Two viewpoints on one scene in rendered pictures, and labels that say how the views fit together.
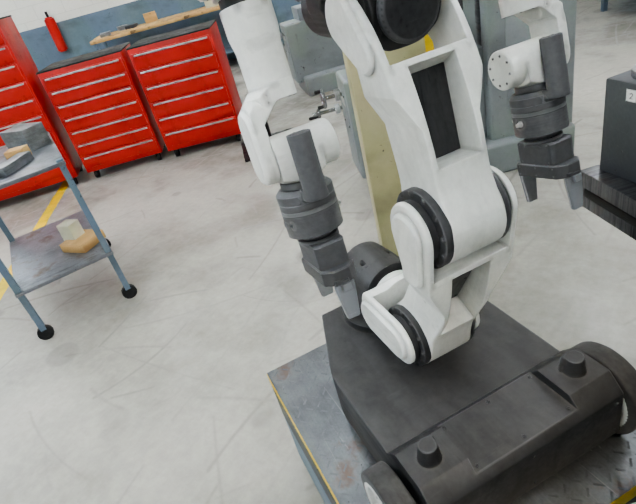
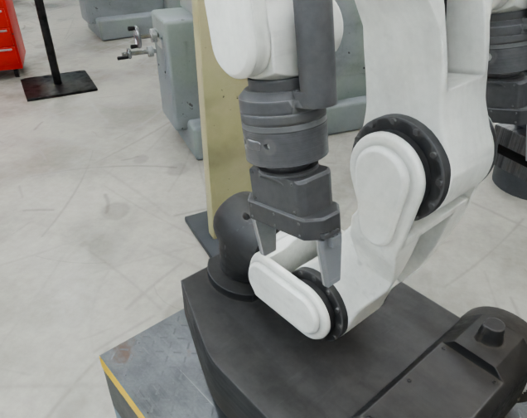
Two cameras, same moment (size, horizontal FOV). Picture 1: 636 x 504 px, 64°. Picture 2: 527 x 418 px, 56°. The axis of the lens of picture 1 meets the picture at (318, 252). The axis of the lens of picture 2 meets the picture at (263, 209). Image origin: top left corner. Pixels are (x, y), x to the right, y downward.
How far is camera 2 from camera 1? 0.36 m
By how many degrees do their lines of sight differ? 20
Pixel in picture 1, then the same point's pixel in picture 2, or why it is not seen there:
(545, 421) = (476, 399)
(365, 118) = (209, 57)
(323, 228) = (314, 153)
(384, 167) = (222, 115)
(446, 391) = (355, 370)
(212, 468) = not seen: outside the picture
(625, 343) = (448, 304)
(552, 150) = (520, 90)
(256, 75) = not seen: outside the picture
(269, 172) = (258, 54)
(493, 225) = (481, 169)
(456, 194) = (456, 125)
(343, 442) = not seen: outside the picture
